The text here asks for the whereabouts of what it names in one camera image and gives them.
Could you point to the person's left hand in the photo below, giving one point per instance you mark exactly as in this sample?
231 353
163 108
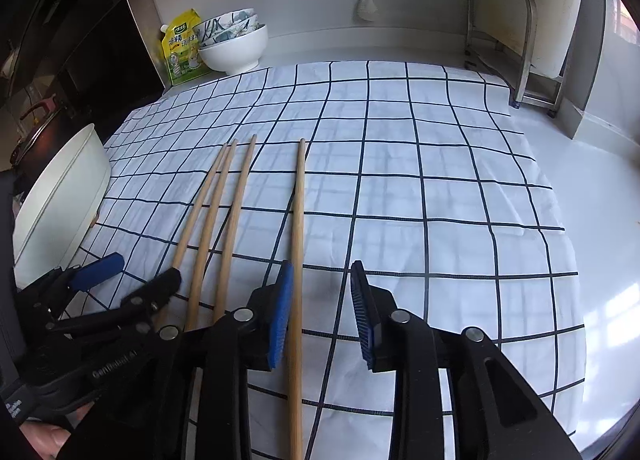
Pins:
50 440

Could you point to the large white plastic basin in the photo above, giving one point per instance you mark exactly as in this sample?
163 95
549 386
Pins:
60 200

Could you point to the cream cutting board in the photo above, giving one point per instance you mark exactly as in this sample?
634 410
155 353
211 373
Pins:
555 15

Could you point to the black kitchen appliance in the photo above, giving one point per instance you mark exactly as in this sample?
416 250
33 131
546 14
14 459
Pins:
100 40

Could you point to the metal cutting board rack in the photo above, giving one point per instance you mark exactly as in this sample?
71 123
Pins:
529 30

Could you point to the light brown chopstick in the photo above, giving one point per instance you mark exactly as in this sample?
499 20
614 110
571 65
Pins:
298 240
234 240
199 205
198 290

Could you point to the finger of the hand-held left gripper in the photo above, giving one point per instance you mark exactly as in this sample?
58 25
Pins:
97 267
160 285

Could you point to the plain white ceramic bowl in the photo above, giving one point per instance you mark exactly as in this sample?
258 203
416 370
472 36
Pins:
235 53

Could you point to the yellow green seasoning pouch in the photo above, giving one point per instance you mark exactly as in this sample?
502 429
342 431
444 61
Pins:
182 55

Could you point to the blue patterned ceramic bowl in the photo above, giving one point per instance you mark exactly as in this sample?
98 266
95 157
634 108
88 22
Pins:
245 30
220 23

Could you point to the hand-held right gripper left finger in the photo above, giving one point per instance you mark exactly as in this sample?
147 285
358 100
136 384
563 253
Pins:
280 320

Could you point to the white black checked cloth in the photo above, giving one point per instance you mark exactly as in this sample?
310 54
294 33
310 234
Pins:
425 190

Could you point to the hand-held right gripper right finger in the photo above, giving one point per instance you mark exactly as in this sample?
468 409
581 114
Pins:
362 320

